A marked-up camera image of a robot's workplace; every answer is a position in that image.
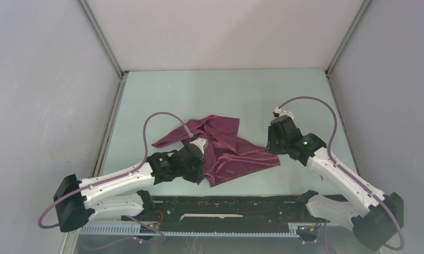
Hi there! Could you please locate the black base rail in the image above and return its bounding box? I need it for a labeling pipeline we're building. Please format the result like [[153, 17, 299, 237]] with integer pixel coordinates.
[[136, 195, 323, 233]]

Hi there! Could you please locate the right aluminium corner post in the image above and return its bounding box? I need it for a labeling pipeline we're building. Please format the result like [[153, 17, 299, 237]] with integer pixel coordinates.
[[325, 0, 373, 78]]

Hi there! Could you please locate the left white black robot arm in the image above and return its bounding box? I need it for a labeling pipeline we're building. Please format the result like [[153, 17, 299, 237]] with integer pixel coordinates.
[[53, 138, 207, 232]]

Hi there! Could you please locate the maroon satin cloth napkin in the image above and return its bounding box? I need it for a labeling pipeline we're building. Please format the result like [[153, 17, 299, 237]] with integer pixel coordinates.
[[146, 115, 281, 187]]

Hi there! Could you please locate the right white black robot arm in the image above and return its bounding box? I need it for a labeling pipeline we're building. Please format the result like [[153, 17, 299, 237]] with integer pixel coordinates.
[[267, 113, 404, 251]]

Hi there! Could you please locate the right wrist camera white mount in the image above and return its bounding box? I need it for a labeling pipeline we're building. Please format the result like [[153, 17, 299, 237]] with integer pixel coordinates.
[[273, 107, 294, 120]]

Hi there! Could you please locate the left aluminium corner post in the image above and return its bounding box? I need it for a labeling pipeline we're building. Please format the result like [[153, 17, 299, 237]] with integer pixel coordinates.
[[76, 0, 125, 78]]

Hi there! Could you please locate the white cable duct strip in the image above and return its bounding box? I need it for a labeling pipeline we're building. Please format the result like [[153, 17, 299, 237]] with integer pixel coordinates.
[[79, 223, 311, 238]]

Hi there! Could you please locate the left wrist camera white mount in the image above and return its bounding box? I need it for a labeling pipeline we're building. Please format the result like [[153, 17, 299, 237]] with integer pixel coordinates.
[[190, 138, 209, 155]]

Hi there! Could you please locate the aluminium corner post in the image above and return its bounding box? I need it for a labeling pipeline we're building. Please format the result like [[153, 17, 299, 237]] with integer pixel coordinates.
[[325, 0, 373, 78], [76, 0, 125, 78]]

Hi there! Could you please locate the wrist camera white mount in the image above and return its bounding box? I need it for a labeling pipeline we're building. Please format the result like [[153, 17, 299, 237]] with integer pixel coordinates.
[[273, 107, 294, 120], [190, 138, 209, 155]]

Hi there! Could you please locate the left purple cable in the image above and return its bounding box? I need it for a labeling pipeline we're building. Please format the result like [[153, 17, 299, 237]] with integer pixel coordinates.
[[37, 111, 195, 230]]

